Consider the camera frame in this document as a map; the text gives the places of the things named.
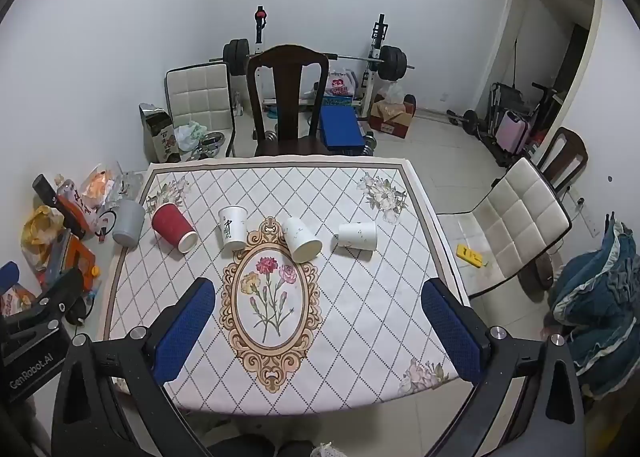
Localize blue bench pad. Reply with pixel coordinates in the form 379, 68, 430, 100
318, 105, 365, 150

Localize floral printed tablecloth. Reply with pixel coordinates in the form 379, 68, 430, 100
102, 157, 472, 419

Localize barbell with black plates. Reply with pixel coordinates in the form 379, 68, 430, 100
209, 38, 416, 83

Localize cardboard box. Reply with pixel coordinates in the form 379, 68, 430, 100
369, 94, 417, 140

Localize white padded chair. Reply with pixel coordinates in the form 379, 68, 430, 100
436, 157, 573, 300
165, 63, 238, 159

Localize white speckled paper cup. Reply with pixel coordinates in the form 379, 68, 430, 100
282, 217, 324, 263
334, 222, 378, 251

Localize pink suitcase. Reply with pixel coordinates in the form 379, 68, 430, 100
499, 110, 533, 154

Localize grey cup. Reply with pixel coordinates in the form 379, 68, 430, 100
111, 200, 146, 246

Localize orange box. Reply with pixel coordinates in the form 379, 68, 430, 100
37, 232, 101, 290

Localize dark wooden chair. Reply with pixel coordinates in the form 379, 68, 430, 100
536, 126, 590, 195
246, 44, 331, 158

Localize black handled tool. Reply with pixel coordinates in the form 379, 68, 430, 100
32, 174, 91, 240

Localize black exercise machine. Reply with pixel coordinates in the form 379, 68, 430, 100
525, 82, 568, 148

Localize white cup with black characters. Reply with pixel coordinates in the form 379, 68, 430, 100
218, 206, 249, 253

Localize small floor barbell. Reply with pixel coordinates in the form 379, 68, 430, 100
445, 108, 488, 138

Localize red paper cup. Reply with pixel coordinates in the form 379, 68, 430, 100
151, 202, 198, 254

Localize yellow tool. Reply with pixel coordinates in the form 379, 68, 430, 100
456, 244, 486, 269

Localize yellow plastic bag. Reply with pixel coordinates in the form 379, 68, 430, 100
20, 206, 66, 268

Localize white bench press rack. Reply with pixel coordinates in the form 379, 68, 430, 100
250, 6, 391, 123

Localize green and white plastic bag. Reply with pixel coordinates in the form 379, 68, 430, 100
174, 121, 208, 152

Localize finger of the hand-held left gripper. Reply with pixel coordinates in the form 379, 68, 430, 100
17, 267, 86, 333
0, 261, 22, 292

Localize orange snack bag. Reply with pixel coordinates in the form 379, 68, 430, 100
80, 162, 125, 210

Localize blue blanket pile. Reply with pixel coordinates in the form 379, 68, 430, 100
545, 220, 640, 400

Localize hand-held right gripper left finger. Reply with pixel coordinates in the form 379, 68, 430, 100
50, 277, 221, 457

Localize red and white plastic bag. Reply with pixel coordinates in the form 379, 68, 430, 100
324, 68, 359, 99

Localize metal bowls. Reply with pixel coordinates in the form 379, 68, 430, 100
192, 132, 227, 159

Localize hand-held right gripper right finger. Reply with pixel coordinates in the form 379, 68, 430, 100
420, 278, 586, 457

